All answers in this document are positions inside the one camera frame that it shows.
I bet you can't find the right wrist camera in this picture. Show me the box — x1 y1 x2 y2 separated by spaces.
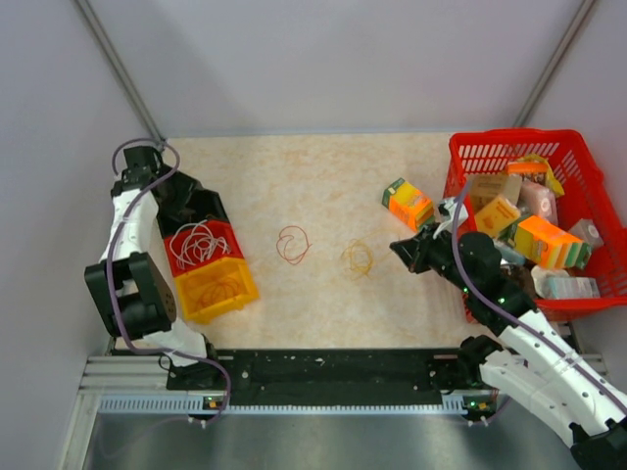
434 197 468 237

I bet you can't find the red plastic bin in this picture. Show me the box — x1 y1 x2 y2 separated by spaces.
164 219 244 278

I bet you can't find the yellow plastic bin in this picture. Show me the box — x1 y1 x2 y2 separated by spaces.
174 258 259 324

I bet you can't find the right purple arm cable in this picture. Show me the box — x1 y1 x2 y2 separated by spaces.
450 178 627 417

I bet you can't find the pink packet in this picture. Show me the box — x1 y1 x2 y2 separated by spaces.
519 180 558 224

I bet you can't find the white wrapped packet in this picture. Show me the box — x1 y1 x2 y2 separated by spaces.
530 265 601 300

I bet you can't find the orange sponge pack on table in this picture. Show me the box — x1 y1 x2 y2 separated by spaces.
381 178 435 233

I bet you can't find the black plastic bin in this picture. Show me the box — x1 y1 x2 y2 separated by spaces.
157 189 229 239

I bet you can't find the brown cardboard box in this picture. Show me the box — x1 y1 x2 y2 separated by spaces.
469 173 522 211

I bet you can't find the orange wire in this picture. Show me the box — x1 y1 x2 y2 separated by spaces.
275 224 314 266

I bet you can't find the yellow bag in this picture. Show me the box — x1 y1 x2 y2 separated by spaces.
518 154 565 198

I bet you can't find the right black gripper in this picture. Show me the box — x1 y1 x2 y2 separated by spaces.
390 221 475 295

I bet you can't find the grey cable duct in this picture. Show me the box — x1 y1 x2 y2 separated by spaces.
97 394 496 416

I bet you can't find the yellow sponge pack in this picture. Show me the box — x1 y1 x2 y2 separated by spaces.
475 195 520 237

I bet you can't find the red plastic basket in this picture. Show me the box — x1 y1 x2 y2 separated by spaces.
441 127 627 322

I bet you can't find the grey small box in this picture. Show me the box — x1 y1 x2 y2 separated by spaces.
568 218 603 251

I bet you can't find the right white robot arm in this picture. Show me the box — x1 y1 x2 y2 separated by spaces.
389 224 626 469

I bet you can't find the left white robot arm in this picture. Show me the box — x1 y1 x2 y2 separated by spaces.
84 139 222 389

